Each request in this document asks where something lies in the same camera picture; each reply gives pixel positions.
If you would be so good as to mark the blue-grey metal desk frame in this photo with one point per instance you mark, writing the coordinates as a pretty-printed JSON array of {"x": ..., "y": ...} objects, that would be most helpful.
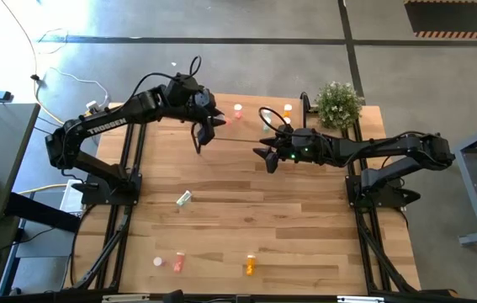
[{"x": 475, "y": 202}]

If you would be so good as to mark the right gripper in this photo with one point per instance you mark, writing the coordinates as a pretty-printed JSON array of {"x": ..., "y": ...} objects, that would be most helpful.
[{"x": 301, "y": 147}]

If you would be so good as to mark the white cap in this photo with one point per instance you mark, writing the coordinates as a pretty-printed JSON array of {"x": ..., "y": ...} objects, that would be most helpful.
[{"x": 158, "y": 262}]

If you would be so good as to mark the black rounded object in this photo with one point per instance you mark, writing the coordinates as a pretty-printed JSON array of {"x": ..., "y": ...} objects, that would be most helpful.
[{"x": 173, "y": 296}]

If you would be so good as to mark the silver metal bracket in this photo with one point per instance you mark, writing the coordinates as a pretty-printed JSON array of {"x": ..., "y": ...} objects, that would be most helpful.
[
  {"x": 126, "y": 298},
  {"x": 360, "y": 299}
]

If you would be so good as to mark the black mat striped edge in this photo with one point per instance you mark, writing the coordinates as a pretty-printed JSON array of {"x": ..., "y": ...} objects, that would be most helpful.
[{"x": 448, "y": 17}]

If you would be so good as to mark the potted green plant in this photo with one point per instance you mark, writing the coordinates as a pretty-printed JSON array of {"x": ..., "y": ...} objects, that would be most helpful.
[{"x": 339, "y": 105}]

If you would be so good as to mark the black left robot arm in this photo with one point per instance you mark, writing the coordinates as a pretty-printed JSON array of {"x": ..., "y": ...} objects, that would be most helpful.
[{"x": 107, "y": 126}]

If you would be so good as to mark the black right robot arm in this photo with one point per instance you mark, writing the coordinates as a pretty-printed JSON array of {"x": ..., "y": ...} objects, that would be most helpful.
[{"x": 389, "y": 145}]

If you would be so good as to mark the teal medicine bottle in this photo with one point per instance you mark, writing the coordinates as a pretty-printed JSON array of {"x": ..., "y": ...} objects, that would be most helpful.
[
  {"x": 183, "y": 198},
  {"x": 266, "y": 113},
  {"x": 266, "y": 125}
]

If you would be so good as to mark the white box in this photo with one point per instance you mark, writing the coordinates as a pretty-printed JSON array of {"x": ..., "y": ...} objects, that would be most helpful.
[{"x": 72, "y": 200}]

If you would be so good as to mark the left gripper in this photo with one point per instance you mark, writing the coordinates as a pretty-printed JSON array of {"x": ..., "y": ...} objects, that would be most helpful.
[{"x": 192, "y": 99}]

